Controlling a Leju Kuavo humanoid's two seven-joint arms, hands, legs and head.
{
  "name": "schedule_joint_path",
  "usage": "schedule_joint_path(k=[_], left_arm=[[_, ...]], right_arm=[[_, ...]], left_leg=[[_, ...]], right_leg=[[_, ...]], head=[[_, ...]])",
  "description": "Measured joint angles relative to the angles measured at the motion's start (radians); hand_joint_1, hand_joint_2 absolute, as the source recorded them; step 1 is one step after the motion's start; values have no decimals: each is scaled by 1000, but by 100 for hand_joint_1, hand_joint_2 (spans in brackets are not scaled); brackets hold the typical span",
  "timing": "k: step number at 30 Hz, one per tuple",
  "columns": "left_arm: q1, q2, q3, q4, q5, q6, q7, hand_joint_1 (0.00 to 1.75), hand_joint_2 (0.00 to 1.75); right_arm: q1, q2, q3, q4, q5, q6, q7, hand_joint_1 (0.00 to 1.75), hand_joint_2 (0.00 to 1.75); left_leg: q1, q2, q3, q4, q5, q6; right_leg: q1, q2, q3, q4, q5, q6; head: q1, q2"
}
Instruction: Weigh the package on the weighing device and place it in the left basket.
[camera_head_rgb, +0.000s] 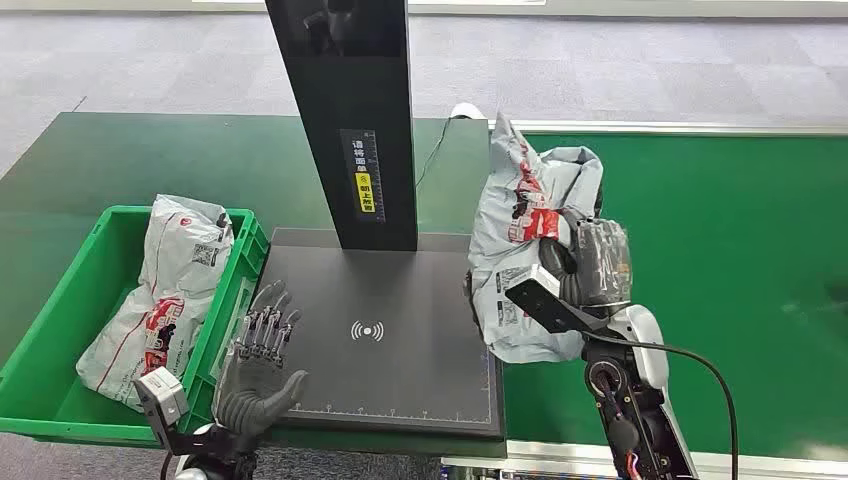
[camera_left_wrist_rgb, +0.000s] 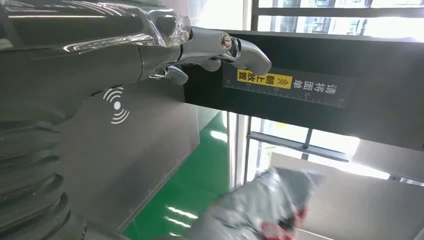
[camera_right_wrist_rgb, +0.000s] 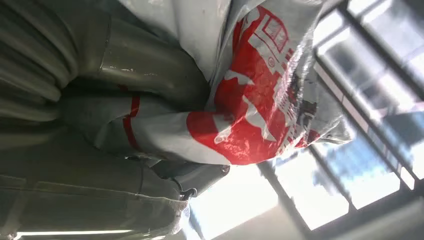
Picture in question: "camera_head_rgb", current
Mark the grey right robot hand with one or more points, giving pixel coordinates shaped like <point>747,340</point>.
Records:
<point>599,262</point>

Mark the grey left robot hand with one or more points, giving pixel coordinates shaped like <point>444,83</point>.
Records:
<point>255,381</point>

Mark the grey poly mailer package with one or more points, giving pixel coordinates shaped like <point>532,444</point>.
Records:
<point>513,199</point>
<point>175,278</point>

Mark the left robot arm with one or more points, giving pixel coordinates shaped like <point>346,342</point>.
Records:
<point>222,450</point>

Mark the black weighing scale with column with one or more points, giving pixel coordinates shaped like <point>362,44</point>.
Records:
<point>397,371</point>

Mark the green plastic basket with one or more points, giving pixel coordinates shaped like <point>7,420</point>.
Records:
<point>73,298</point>

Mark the green conveyor belt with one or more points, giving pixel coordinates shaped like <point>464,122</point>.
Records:
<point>715,252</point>

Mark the black yellow label sticker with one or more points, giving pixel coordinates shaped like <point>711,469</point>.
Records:
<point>366,192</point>

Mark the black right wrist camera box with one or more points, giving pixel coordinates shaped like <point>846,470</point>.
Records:
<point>550,305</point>

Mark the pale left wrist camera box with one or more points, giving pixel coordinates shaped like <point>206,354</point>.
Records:
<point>161,397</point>

